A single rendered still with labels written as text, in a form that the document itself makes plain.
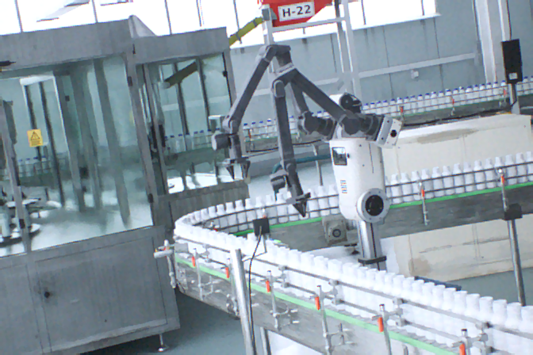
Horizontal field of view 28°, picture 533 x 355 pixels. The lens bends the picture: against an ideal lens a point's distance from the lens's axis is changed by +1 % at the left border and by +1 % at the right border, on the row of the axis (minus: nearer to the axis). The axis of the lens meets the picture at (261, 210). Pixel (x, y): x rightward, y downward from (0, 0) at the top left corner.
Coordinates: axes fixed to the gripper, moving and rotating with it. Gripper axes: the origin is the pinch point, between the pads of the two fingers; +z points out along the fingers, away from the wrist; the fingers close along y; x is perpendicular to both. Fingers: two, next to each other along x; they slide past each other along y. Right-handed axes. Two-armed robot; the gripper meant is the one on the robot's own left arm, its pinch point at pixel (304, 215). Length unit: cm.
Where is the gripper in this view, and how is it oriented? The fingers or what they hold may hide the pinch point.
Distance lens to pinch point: 470.8
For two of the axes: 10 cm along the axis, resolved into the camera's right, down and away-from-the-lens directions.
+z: 3.0, 9.5, 1.0
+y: 8.3, -2.1, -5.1
